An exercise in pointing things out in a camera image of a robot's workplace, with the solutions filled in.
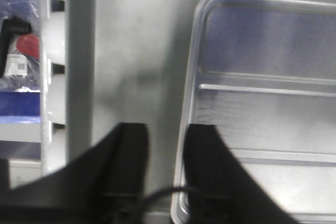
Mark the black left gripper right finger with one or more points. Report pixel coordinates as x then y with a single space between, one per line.
228 193

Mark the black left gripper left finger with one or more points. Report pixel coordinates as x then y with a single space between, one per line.
90 189

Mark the silver metal tray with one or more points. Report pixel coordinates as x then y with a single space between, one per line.
261 71

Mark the blue plastic box below rack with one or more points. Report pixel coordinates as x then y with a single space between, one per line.
20 91

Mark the black handle with red tag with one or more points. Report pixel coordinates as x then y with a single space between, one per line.
18 34

